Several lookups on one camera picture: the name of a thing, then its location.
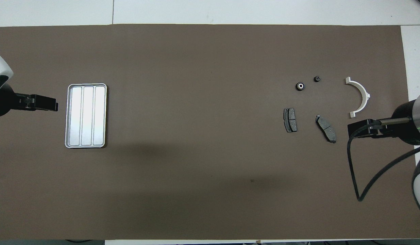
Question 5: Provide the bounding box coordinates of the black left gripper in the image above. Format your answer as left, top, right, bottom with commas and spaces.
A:
0, 83, 58, 118

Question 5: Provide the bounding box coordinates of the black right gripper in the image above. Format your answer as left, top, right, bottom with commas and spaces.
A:
348, 100, 420, 145

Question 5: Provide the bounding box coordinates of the silver metal tray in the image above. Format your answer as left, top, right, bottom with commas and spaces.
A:
64, 83, 108, 149

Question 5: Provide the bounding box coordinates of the curved dark brake pad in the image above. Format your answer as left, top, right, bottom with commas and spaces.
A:
315, 115, 337, 144

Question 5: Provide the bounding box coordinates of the rectangular dark brake pad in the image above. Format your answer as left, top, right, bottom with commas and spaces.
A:
283, 108, 298, 133

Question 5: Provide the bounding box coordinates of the brown table mat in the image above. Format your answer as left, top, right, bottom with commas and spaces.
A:
0, 24, 420, 240

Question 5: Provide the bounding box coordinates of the white half-ring bracket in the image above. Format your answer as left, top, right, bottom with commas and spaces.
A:
345, 77, 371, 119

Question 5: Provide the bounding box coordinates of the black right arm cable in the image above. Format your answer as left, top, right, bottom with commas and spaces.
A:
347, 117, 420, 202

